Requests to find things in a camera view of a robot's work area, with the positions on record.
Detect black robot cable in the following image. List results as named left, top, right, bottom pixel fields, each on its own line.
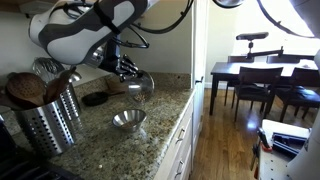
left=59, top=0, right=314, bottom=49

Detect dark dining chair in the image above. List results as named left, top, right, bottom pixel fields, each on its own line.
left=275, top=67, right=320, bottom=124
left=223, top=55, right=256, bottom=107
left=266, top=54, right=301, bottom=64
left=232, top=66, right=284, bottom=123

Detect steel ladle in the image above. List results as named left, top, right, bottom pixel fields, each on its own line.
left=68, top=71, right=83, bottom=84

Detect dark wooden dining table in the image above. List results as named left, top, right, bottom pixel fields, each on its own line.
left=209, top=59, right=320, bottom=117

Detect kitchen base cabinet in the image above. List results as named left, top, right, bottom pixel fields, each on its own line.
left=153, top=89, right=196, bottom=180

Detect silver bowl holding food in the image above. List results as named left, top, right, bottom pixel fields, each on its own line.
left=127, top=69, right=155, bottom=103

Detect black stereo camera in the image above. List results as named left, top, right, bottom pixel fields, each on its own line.
left=235, top=31, right=270, bottom=42

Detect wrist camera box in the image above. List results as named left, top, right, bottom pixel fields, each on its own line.
left=106, top=33, right=122, bottom=61

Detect stainless gas stove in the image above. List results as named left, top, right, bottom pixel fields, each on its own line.
left=0, top=114, right=84, bottom=180

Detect empty silver bowl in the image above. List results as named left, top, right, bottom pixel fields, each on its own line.
left=112, top=109, right=148, bottom=133

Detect black cast iron skillet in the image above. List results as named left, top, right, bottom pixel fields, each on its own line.
left=81, top=91, right=126, bottom=108

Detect black red clamp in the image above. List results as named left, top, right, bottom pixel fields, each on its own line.
left=250, top=128, right=273, bottom=180

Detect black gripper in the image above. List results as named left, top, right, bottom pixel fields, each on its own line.
left=98, top=53, right=140, bottom=83

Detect small perforated steel utensil holder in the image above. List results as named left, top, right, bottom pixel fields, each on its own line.
left=59, top=83, right=83, bottom=122

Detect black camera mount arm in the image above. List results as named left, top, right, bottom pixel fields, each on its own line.
left=245, top=40, right=285, bottom=63

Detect black tool case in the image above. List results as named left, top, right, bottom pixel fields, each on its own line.
left=271, top=132, right=308, bottom=158

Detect brown food pieces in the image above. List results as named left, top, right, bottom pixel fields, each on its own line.
left=121, top=92, right=152, bottom=130

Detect large perforated steel utensil holder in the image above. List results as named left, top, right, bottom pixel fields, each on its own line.
left=14, top=99, right=78, bottom=158

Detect metal drawer handle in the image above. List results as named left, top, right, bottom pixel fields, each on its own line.
left=174, top=159, right=185, bottom=179
left=175, top=128, right=186, bottom=145

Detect white paper sheet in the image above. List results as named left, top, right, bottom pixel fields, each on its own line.
left=299, top=59, right=320, bottom=71

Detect robot cart table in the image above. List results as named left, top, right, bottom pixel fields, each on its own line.
left=258, top=119, right=313, bottom=180

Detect white tall cabinet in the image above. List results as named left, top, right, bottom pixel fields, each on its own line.
left=190, top=0, right=209, bottom=158

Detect wooden slotted spoon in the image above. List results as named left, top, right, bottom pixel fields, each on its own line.
left=5, top=72, right=48, bottom=109

